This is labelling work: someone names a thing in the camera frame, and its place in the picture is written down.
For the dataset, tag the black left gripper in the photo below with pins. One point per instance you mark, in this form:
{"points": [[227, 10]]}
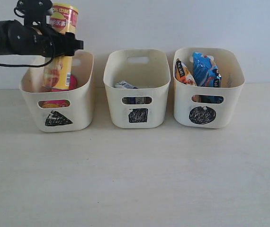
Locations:
{"points": [[40, 40]]}

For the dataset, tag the yellow Lays chips can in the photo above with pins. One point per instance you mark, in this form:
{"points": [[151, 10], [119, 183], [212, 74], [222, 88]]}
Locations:
{"points": [[57, 74]]}

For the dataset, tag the pink Lays chips can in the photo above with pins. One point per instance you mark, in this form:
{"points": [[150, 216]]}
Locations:
{"points": [[59, 103]]}

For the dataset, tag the blue white milk carton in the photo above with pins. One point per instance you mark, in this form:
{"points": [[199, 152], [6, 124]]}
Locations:
{"points": [[124, 85]]}

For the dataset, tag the orange white noodle bag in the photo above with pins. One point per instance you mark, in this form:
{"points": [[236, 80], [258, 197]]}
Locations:
{"points": [[183, 75]]}

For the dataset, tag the blue black noodle bag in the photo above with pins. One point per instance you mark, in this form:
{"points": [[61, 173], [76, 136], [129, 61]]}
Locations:
{"points": [[206, 74]]}

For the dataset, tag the purple drink carton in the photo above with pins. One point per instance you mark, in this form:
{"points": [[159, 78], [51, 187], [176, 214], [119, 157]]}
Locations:
{"points": [[130, 100]]}

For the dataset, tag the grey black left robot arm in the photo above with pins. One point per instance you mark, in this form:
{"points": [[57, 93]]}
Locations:
{"points": [[3, 39]]}

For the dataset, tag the cream bin with triangle mark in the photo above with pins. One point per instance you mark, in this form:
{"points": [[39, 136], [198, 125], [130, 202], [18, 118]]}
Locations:
{"points": [[79, 114]]}

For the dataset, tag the cream bin with square mark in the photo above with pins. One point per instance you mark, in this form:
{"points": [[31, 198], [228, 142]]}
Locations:
{"points": [[149, 71]]}

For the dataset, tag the cream bin with circle mark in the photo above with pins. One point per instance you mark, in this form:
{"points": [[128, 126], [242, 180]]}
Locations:
{"points": [[206, 115]]}

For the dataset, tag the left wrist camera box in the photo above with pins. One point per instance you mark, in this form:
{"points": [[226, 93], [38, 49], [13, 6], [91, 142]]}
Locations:
{"points": [[34, 11]]}

